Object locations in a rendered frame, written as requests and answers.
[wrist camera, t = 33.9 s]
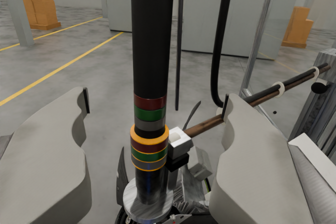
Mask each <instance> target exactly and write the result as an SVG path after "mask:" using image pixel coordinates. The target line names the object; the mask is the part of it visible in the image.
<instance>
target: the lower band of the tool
mask: <svg viewBox="0 0 336 224"><path fill-rule="evenodd" d="M134 127H135V124H134V125H133V126H132V127H131V129H130V135H131V137H132V138H133V139H134V140H135V141H136V142H138V143H140V144H144V145H155V144H159V143H161V142H163V141H164V140H165V139H166V138H167V137H168V135H169V128H168V127H167V125H166V124H165V132H164V134H163V135H162V136H160V137H158V138H153V139H146V138H142V137H140V136H138V135H137V134H136V133H135V131H134ZM132 147H133V146H132ZM133 148H134V147H133ZM165 148H166V147H165ZM165 148H164V149H165ZM134 149H135V148H134ZM164 149H162V150H164ZM135 150H136V149H135ZM162 150H161V151H162ZM136 151H138V150H136ZM161 151H158V152H154V153H144V152H140V151H138V152H140V153H143V154H155V153H159V152H161ZM164 157H165V156H164ZM164 157H163V158H164ZM136 159H137V158H136ZM161 159H162V158H161ZM161 159H159V160H161ZM137 160H139V159H137ZM159 160H157V161H159ZM139 161H141V160H139ZM157 161H152V162H146V161H141V162H145V163H153V162H157ZM132 163H133V162H132ZM165 163H166V162H165ZM165 163H164V164H165ZM133 165H134V164H133ZM134 166H135V165H134ZM163 166H164V165H162V166H161V167H163ZM135 167H136V168H138V169H140V170H142V171H147V172H150V171H155V170H158V169H160V168H161V167H159V168H157V169H153V170H145V169H141V168H139V167H137V166H135Z"/></svg>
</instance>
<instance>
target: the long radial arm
mask: <svg viewBox="0 0 336 224"><path fill-rule="evenodd" d="M205 200H206V199H205V194H204V189H203V184H202V181H199V180H198V179H196V178H195V177H194V175H192V174H191V173H190V171H189V169H188V164H185V165H183V166H182V167H180V168H179V169H178V175H177V183H176V188H175V189H173V204H172V205H175V206H176V203H178V204H179V203H180V202H181V203H183V202H185V203H186V202H188V203H189V201H192V202H193V201H195V202H199V201H205Z"/></svg>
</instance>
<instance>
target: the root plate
mask: <svg viewBox="0 0 336 224"><path fill-rule="evenodd" d="M181 216H184V217H183V218H182V219H181V218H180V217H181ZM190 216H192V214H177V215H175V218H176V219H175V223H173V221H172V220H170V219H168V220H167V221H165V222H164V223H162V224H180V223H181V222H182V221H184V220H185V219H187V218H188V217H190Z"/></svg>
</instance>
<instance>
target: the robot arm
mask: <svg viewBox="0 0 336 224"><path fill-rule="evenodd" d="M87 114H90V105H89V93H88V88H86V87H80V86H78V87H75V88H73V89H71V90H70V91H68V92H67V93H65V94H63V95H62V96H60V97H59V98H57V99H55V100H54V101H52V102H51V103H49V104H47V105H46V106H44V107H43V108H41V109H40V110H38V111H37V112H36V113H34V114H33V115H32V116H31V117H29V118H28V119H27V120H26V121H25V122H24V123H23V124H21V125H20V126H19V127H18V128H17V129H16V130H15V131H14V132H13V133H12V134H11V135H4V136H1V137H0V224H77V223H78V222H79V221H80V220H81V219H82V218H83V217H85V216H86V215H87V214H88V212H89V211H90V209H91V207H92V190H91V180H90V175H89V170H88V165H87V161H86V156H85V152H84V150H83V149H82V148H81V146H82V144H83V143H84V141H85V140H86V138H87V136H86V131H85V125H84V118H85V117H86V116H87ZM221 119H223V121H224V122H225V129H224V133H223V136H222V140H221V144H222V146H223V147H224V149H225V152H224V153H222V154H221V155H220V157H219V160H218V164H217V168H216V172H215V176H214V179H213V183H212V188H211V193H210V199H209V205H208V208H209V212H210V214H211V216H212V217H213V218H214V219H215V220H216V221H217V223H218V224H336V192H335V191H334V189H333V188H332V187H331V186H330V185H329V183H328V182H327V181H326V180H325V179H324V177H323V176H322V175H321V174H320V172H319V171H318V170H317V169H316V168H315V166H314V165H313V164H312V163H311V162H310V160H309V159H308V158H307V157H306V155H305V154H304V153H303V152H302V151H301V149H300V148H299V147H298V146H296V145H291V144H289V143H288V142H287V141H286V140H285V138H284V137H283V136H282V135H281V133H280V132H279V131H278V130H277V129H276V128H275V126H274V125H273V124H272V123H271V122H270V121H268V120H267V119H266V118H265V117H264V116H263V115H262V114H260V113H259V112H258V111H257V110H255V109H254V108H253V107H252V106H250V105H249V104H248V103H247V102H245V101H244V100H243V99H242V98H240V97H239V96H238V95H237V94H234V93H230V94H228V93H227V94H226V95H225V99H224V103H223V109H222V114H221Z"/></svg>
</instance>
